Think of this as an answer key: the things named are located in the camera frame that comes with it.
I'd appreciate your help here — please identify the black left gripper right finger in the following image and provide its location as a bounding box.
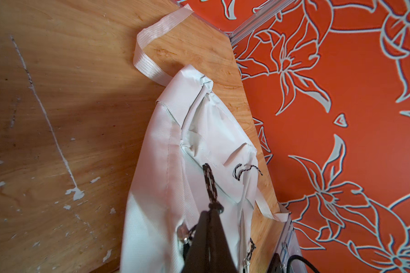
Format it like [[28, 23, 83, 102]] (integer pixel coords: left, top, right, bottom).
[[208, 209, 237, 273]]

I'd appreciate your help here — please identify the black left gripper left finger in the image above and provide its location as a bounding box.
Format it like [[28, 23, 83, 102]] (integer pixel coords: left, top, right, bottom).
[[182, 211, 209, 273]]

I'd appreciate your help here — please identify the white student backpack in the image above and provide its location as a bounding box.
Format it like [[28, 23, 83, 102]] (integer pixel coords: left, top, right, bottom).
[[120, 5, 288, 273]]

